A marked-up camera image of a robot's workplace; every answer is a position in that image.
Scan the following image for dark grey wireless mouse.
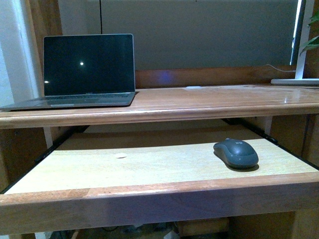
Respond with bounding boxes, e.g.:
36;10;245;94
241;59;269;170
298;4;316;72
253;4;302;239
213;138;259;169

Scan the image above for white round desk grommet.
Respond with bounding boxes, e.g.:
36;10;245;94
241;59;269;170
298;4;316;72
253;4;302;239
185;86;202;90

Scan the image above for wooden keyboard tray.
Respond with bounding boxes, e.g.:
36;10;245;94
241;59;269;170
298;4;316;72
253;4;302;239
0;125;319;235

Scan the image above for grey open laptop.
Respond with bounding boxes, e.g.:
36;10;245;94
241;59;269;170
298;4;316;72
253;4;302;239
1;34;136;111

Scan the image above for wooden computer desk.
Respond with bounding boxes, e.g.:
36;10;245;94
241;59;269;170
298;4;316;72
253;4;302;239
0;0;319;239

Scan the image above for green plant leaves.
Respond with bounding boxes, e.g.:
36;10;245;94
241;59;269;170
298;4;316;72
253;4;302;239
300;9;319;56

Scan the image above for white desk lamp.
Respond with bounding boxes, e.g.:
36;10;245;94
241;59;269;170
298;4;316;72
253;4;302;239
271;0;319;87

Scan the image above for black left drawer rail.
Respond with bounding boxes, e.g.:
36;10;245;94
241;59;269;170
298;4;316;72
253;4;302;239
0;125;89;194

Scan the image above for black drawer rail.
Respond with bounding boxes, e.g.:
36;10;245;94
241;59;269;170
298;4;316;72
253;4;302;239
0;125;89;194
222;118;319;170

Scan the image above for white lamp cable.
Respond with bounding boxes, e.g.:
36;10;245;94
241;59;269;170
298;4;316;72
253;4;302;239
265;63;297;73

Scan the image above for black right drawer rail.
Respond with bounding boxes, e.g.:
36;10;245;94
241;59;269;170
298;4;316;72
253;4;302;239
222;118;319;170

